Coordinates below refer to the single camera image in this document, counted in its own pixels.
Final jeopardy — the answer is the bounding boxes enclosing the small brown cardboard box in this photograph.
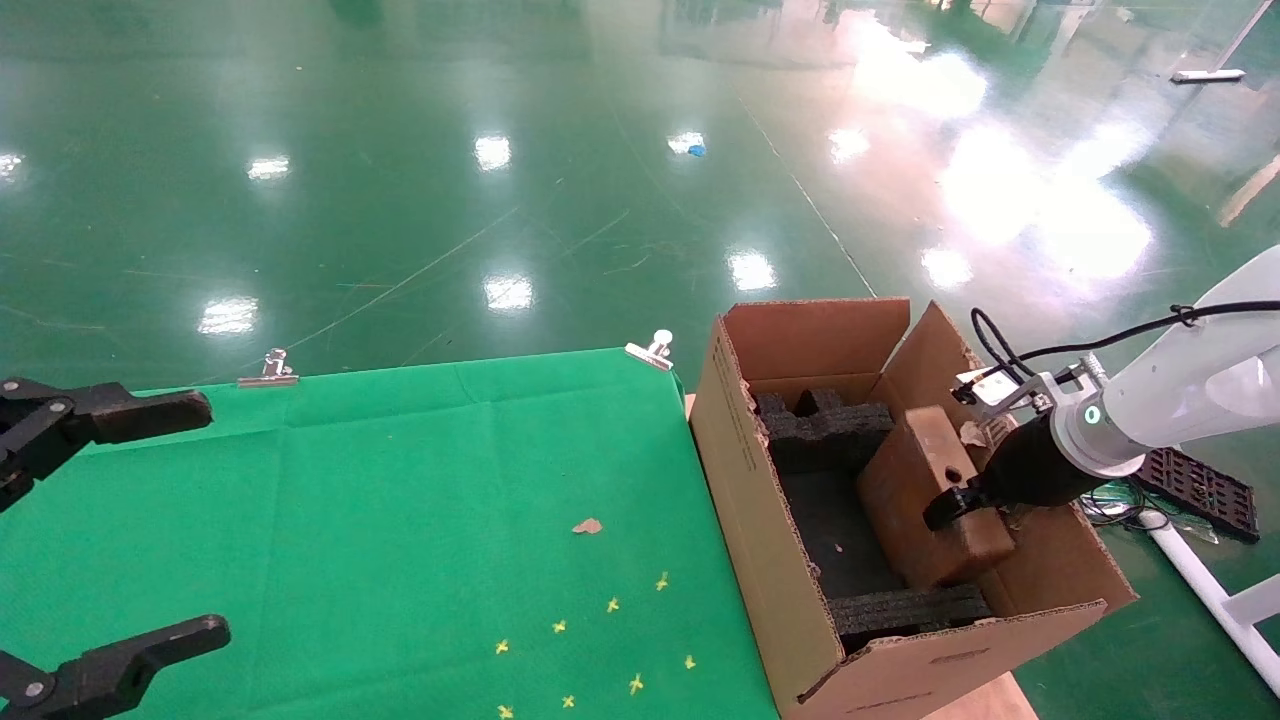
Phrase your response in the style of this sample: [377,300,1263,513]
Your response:
[856,404,1018,592]

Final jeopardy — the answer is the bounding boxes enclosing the large open cardboard carton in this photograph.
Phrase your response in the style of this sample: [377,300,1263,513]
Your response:
[689,296,1139,720]

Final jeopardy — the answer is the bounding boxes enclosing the thick black braided cable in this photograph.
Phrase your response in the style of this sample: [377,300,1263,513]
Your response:
[969,299,1280,387]

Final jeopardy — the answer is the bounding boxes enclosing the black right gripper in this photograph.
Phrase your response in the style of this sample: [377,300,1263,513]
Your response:
[921,412,1088,532]

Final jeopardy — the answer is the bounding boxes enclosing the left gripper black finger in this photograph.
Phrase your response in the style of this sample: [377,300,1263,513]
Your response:
[0,613,233,720]
[0,377,214,513]

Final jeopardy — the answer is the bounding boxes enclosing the black plastic grid tray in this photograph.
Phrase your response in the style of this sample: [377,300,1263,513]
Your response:
[1129,446,1262,545]

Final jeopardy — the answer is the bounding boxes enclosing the notched black foam block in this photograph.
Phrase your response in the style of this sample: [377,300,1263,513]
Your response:
[754,387,897,474]

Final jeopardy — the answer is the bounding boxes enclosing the green table cloth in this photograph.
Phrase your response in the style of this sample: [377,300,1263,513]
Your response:
[0,346,782,720]

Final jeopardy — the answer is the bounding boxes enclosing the black foam liner sheet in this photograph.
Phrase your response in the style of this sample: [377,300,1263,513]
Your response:
[774,464,907,602]

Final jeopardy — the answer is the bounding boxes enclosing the loose floor cables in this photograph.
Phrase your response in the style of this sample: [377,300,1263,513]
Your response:
[1080,479,1153,528]

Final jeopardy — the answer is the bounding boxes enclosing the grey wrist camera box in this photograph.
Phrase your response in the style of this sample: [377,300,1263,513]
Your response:
[951,366,1033,411]

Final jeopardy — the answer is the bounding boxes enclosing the silver binder clip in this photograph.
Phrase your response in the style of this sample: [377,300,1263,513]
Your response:
[236,348,300,389]
[624,329,674,372]

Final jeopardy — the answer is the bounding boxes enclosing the white tube frame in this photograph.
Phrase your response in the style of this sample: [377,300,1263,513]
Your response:
[1144,514,1280,693]

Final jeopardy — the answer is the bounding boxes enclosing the grey metal camera bracket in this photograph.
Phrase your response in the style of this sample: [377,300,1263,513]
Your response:
[1025,358,1108,403]

